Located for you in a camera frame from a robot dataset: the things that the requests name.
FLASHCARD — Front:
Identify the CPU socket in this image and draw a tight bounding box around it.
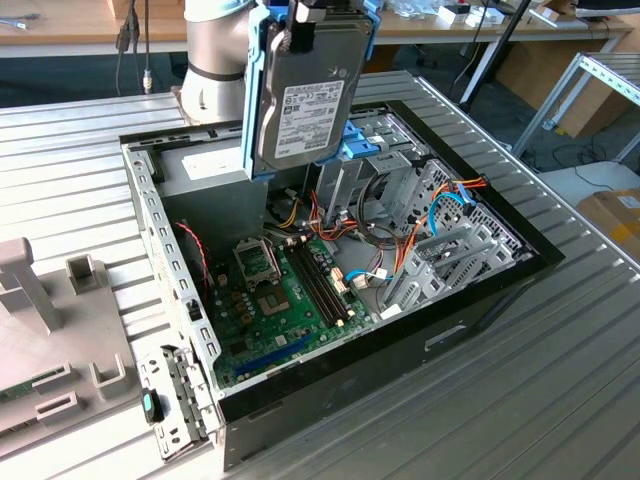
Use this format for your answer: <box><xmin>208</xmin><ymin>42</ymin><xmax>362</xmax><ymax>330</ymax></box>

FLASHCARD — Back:
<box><xmin>232</xmin><ymin>237</ymin><xmax>281</xmax><ymax>291</ymax></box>

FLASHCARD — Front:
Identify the black open PC case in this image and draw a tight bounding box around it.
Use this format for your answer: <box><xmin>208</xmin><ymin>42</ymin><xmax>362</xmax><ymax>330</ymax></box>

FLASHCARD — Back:
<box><xmin>118</xmin><ymin>99</ymin><xmax>567</xmax><ymax>474</ymax></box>

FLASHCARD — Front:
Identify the square motherboard chip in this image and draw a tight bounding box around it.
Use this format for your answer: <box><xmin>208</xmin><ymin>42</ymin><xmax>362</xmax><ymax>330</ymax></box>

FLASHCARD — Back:
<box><xmin>257</xmin><ymin>291</ymin><xmax>292</xmax><ymax>320</ymax></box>

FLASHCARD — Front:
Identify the grey expansion slot bracket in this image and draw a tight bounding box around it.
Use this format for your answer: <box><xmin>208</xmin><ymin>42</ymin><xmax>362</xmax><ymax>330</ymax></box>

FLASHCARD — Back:
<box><xmin>137</xmin><ymin>343</ymin><xmax>224</xmax><ymax>461</ymax></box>

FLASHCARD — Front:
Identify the green RAM stick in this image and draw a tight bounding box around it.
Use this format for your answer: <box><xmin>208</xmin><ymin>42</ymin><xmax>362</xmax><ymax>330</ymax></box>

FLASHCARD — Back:
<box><xmin>0</xmin><ymin>372</ymin><xmax>56</xmax><ymax>404</ymax></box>

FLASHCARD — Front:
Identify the blue data wire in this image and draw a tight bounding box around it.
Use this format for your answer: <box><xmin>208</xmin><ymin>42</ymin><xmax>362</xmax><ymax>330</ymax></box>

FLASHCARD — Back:
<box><xmin>428</xmin><ymin>180</ymin><xmax>477</xmax><ymax>237</ymax></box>

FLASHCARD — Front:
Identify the cardboard box yellow tape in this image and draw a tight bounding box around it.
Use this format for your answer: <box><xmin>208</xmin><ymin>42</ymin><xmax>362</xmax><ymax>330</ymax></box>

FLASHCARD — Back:
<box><xmin>574</xmin><ymin>187</ymin><xmax>640</xmax><ymax>261</ymax></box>

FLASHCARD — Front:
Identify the red twisted fan wire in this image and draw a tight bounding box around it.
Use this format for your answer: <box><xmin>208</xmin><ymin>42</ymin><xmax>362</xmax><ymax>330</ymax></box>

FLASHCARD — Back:
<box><xmin>175</xmin><ymin>222</ymin><xmax>209</xmax><ymax>291</ymax></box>

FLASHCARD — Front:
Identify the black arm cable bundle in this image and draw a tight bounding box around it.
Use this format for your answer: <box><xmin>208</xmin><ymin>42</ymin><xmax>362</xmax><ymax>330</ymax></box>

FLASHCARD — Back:
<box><xmin>113</xmin><ymin>0</ymin><xmax>154</xmax><ymax>97</ymax></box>

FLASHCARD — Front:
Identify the thick black cable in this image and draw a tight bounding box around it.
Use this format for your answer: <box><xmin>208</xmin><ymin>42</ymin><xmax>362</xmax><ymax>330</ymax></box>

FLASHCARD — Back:
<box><xmin>357</xmin><ymin>172</ymin><xmax>401</xmax><ymax>249</ymax></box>

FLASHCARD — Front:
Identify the grey metal disk bay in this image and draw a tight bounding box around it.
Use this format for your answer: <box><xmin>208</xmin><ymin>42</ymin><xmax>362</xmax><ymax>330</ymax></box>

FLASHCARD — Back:
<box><xmin>382</xmin><ymin>219</ymin><xmax>531</xmax><ymax>321</ymax></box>

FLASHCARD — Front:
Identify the black tripod stand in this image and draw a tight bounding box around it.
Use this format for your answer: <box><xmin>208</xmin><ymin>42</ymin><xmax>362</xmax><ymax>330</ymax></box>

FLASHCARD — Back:
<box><xmin>457</xmin><ymin>0</ymin><xmax>534</xmax><ymax>109</ymax></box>

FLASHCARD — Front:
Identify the orange yellow wire bundle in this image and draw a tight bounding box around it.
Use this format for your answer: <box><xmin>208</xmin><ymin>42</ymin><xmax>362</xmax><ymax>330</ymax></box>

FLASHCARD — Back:
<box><xmin>264</xmin><ymin>189</ymin><xmax>361</xmax><ymax>246</ymax></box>

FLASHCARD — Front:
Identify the grey Dell power supply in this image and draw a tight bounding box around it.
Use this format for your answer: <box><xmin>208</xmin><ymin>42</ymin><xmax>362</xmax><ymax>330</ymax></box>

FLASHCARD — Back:
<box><xmin>154</xmin><ymin>147</ymin><xmax>271</xmax><ymax>251</ymax></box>

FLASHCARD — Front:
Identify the low white table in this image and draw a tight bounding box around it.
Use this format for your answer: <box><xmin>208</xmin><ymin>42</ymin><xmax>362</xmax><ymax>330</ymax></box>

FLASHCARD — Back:
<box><xmin>542</xmin><ymin>159</ymin><xmax>640</xmax><ymax>201</ymax></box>

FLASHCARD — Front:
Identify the black latch teal button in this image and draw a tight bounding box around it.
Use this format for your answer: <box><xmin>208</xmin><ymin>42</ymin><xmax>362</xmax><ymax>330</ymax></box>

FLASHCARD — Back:
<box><xmin>141</xmin><ymin>387</ymin><xmax>167</xmax><ymax>426</ymax></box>

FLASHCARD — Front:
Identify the orange power wire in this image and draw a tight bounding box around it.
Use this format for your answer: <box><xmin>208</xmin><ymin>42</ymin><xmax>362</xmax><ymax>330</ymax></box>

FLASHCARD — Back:
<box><xmin>392</xmin><ymin>172</ymin><xmax>490</xmax><ymax>276</ymax></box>

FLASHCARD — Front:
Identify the grey metal drive cage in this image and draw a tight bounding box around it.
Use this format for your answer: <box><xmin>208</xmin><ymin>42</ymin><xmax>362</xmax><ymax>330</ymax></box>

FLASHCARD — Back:
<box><xmin>304</xmin><ymin>112</ymin><xmax>431</xmax><ymax>221</ymax></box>

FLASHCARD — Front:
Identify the white box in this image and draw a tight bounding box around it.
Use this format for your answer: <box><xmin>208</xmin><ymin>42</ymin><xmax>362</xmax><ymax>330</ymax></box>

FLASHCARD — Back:
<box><xmin>438</xmin><ymin>2</ymin><xmax>506</xmax><ymax>26</ymax></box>

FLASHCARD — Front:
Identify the long wooden desk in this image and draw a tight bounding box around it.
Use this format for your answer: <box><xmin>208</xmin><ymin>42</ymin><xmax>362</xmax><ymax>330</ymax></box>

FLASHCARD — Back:
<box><xmin>0</xmin><ymin>0</ymin><xmax>634</xmax><ymax>59</ymax></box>

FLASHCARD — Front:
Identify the grey parts rack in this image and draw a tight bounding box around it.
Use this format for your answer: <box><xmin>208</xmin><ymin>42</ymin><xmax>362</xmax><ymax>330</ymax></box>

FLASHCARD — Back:
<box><xmin>0</xmin><ymin>237</ymin><xmax>139</xmax><ymax>459</ymax></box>

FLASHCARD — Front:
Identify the green motherboard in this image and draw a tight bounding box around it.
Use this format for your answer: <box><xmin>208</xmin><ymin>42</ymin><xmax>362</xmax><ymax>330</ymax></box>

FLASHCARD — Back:
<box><xmin>207</xmin><ymin>234</ymin><xmax>376</xmax><ymax>391</ymax></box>

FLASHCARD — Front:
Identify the hard disk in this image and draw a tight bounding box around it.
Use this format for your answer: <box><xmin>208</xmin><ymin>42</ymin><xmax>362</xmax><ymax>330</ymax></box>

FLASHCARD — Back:
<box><xmin>241</xmin><ymin>0</ymin><xmax>376</xmax><ymax>181</ymax></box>

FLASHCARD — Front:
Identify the blue drive carrier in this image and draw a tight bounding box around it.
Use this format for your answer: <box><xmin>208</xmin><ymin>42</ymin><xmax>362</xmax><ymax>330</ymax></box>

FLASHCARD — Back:
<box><xmin>342</xmin><ymin>122</ymin><xmax>384</xmax><ymax>160</ymax></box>

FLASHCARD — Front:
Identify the small wooden box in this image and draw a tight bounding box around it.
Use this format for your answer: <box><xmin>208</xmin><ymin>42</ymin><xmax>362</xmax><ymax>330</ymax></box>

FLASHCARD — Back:
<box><xmin>107</xmin><ymin>0</ymin><xmax>186</xmax><ymax>20</ymax></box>

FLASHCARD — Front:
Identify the short blue wire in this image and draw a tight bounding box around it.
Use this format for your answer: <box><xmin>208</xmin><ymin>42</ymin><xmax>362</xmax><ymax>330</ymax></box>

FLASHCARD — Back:
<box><xmin>346</xmin><ymin>269</ymin><xmax>374</xmax><ymax>291</ymax></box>

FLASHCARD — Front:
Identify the blue expansion slot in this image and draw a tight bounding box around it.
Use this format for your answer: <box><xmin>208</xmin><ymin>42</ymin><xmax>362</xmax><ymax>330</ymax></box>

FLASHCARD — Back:
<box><xmin>233</xmin><ymin>332</ymin><xmax>314</xmax><ymax>379</ymax></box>

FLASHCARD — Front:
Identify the black RAM slot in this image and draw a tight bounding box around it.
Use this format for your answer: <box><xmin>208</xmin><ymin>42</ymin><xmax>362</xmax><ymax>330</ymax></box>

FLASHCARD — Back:
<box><xmin>299</xmin><ymin>238</ymin><xmax>356</xmax><ymax>321</ymax></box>
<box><xmin>287</xmin><ymin>241</ymin><xmax>346</xmax><ymax>329</ymax></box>

